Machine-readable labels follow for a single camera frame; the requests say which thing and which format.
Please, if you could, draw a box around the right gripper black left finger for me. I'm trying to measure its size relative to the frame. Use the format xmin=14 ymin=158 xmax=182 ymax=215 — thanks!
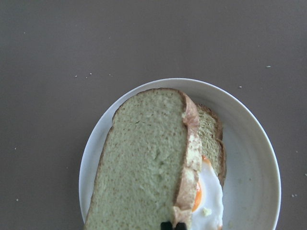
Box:
xmin=160 ymin=222 xmax=172 ymax=230

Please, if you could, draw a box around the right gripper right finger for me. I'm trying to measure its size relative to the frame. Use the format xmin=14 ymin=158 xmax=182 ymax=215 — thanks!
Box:
xmin=174 ymin=222 xmax=187 ymax=230

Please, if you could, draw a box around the bread slice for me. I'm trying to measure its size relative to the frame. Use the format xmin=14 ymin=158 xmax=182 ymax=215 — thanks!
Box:
xmin=84 ymin=88 xmax=202 ymax=230
xmin=196 ymin=103 xmax=227 ymax=186

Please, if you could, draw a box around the fried egg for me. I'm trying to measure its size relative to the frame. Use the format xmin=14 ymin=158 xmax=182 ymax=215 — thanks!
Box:
xmin=191 ymin=157 xmax=224 ymax=230

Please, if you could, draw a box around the white plate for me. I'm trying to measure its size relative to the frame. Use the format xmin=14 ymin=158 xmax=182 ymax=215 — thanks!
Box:
xmin=79 ymin=78 xmax=281 ymax=230

